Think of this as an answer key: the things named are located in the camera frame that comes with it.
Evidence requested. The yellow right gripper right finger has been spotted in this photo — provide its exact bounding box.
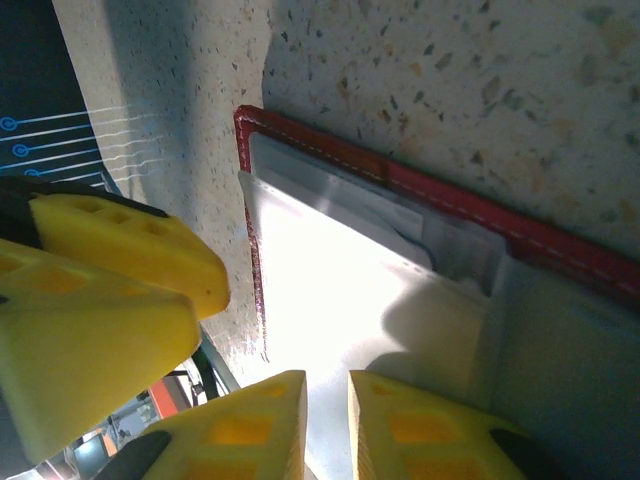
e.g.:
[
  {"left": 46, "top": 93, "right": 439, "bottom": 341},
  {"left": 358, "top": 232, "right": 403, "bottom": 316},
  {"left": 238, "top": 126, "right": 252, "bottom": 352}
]
[{"left": 347, "top": 369, "right": 591, "bottom": 480}]

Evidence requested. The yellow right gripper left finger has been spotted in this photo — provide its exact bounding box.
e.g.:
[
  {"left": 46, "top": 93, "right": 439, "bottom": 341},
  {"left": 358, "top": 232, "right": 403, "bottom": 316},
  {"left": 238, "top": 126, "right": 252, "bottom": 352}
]
[{"left": 99, "top": 369, "right": 307, "bottom": 480}]

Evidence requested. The white VIP card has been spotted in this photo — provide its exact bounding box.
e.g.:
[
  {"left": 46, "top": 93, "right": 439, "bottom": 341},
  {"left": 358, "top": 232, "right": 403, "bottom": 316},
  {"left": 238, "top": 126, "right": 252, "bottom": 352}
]
[{"left": 238, "top": 169, "right": 494, "bottom": 480}]

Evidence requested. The red leather card holder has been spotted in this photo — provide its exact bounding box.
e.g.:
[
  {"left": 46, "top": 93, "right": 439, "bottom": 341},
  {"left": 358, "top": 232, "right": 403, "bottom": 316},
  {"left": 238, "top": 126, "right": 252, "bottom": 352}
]
[{"left": 233, "top": 103, "right": 640, "bottom": 480}]

